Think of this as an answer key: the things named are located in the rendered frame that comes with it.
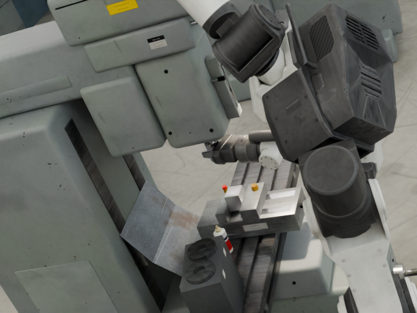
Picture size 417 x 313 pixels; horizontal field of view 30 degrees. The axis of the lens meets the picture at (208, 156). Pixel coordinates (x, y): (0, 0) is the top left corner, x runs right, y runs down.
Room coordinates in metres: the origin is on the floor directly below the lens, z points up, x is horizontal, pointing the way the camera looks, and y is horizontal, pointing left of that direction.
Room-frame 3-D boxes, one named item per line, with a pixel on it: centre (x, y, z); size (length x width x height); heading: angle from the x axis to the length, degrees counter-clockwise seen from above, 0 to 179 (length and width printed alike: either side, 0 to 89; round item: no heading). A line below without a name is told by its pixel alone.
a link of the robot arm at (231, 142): (2.15, -0.09, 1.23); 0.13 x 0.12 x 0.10; 138
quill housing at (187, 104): (2.22, -0.02, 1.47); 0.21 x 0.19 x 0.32; 156
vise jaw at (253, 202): (2.20, -0.08, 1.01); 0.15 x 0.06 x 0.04; 153
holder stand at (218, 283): (1.85, 0.14, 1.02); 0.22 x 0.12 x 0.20; 166
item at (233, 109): (2.17, -0.13, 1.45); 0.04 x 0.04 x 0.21; 66
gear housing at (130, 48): (2.23, 0.01, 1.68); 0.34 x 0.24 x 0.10; 66
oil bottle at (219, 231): (2.12, 0.07, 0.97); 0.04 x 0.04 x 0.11
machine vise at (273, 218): (2.21, -0.06, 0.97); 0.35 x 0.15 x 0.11; 63
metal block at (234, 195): (2.22, -0.03, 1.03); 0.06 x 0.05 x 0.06; 153
